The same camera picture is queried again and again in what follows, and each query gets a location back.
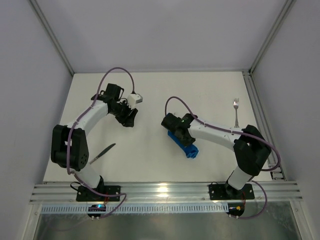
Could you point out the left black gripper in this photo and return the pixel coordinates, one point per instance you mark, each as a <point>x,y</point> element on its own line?
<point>126,114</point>

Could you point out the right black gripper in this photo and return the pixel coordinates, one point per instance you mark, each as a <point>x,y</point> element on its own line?
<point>185,139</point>

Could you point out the blue cloth napkin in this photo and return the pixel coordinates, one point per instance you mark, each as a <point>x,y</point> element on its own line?
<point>190,151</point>

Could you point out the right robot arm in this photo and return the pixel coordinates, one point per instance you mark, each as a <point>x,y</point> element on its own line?
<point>250,148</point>

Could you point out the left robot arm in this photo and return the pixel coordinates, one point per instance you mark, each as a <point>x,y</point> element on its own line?
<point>69,147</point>

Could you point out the silver table knife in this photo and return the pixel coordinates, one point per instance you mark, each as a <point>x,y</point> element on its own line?
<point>102,153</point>

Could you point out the silver fork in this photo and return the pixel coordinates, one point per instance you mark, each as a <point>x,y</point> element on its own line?
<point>236,106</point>

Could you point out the right controller board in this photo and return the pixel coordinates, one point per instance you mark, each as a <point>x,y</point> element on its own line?
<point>235,210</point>

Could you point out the controller board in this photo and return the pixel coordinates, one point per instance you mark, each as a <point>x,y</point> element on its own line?
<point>95,211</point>
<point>235,210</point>

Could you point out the left controller board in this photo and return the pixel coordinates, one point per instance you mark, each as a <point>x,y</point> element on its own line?
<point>95,211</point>

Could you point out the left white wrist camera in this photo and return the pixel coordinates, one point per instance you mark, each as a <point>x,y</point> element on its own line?
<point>134,99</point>

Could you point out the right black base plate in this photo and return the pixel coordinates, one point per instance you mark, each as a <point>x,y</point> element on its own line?
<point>223,191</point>

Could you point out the right side aluminium rail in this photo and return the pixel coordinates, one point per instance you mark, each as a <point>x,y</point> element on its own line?
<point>278,173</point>

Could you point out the aluminium rail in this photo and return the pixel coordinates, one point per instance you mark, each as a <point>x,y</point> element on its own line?
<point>166,192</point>
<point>278,173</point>

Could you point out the slotted grey cable duct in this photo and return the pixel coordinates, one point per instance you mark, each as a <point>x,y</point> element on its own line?
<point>139,208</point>

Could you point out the aluminium front rail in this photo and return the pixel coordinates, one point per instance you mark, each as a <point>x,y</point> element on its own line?
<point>166,192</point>

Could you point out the left aluminium frame post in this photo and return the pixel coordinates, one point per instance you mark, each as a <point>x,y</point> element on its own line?
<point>51,35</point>

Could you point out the aluminium frame post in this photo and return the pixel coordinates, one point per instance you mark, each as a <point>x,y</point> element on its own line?
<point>51,35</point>
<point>272,33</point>

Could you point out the right aluminium frame post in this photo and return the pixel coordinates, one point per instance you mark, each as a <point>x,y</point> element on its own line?
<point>272,33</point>

